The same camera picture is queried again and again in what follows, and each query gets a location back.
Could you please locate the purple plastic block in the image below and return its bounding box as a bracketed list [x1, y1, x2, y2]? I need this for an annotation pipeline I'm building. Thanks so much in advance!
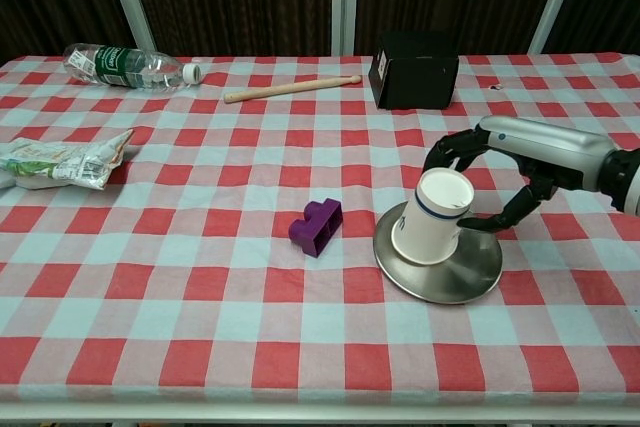
[287, 199, 345, 260]

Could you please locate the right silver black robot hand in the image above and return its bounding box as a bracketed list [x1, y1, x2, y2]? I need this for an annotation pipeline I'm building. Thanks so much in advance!
[421, 115, 616, 234]

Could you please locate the white paper cup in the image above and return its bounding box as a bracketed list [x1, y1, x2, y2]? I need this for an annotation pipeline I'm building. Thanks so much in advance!
[390, 166, 476, 267]

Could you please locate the clear plastic water bottle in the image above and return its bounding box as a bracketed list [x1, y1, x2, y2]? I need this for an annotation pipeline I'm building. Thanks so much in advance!
[63, 42, 204, 94]

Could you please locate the wooden drumstick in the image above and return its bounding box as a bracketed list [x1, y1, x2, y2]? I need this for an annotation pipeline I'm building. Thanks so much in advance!
[222, 74, 363, 105]

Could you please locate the black cardboard box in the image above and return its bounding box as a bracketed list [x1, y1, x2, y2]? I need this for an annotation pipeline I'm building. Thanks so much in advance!
[367, 30, 461, 111]

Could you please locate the red white checkered tablecloth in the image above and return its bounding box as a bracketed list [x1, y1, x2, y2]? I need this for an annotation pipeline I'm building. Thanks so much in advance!
[0, 53, 640, 406]

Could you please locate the round stainless steel plate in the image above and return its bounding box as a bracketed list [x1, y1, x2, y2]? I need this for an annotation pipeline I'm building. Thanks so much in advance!
[372, 200, 504, 305]

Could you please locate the crumpled snack bag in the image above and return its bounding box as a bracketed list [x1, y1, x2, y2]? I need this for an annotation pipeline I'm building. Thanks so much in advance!
[0, 128, 136, 192]

